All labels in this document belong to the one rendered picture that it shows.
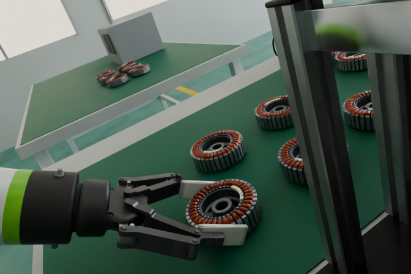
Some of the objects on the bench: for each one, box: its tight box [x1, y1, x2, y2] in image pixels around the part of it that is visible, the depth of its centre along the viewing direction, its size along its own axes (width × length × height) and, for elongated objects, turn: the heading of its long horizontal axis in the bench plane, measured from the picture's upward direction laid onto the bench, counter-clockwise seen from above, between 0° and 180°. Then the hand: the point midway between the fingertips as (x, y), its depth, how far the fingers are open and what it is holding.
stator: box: [190, 130, 246, 172], centre depth 66 cm, size 11×11×4 cm
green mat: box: [43, 62, 385, 274], centre depth 69 cm, size 94×61×1 cm, turn 153°
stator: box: [185, 179, 261, 235], centre depth 49 cm, size 11×11×4 cm
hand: (219, 210), depth 48 cm, fingers closed on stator, 11 cm apart
